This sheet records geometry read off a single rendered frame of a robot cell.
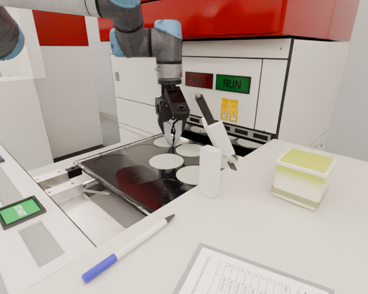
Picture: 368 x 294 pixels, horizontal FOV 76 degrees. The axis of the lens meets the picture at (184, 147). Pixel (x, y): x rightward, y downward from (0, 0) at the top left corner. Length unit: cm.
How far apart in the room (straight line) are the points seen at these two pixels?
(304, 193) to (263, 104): 35
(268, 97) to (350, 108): 151
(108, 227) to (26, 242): 15
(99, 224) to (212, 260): 27
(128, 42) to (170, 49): 11
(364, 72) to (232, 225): 187
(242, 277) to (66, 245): 22
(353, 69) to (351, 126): 42
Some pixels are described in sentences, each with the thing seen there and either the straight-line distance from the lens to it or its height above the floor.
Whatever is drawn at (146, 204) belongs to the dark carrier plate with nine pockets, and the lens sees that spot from 50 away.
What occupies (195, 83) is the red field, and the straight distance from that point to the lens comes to 82.
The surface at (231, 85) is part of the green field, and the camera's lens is 74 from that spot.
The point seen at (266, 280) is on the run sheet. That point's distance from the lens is 30.
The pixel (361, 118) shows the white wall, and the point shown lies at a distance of 217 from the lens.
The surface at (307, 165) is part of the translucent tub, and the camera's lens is 40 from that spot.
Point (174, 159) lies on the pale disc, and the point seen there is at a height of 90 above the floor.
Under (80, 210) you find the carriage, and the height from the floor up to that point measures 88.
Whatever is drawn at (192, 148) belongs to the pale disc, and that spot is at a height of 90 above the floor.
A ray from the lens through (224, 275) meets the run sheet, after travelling 29.
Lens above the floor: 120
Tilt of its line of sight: 23 degrees down
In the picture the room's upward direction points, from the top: straight up
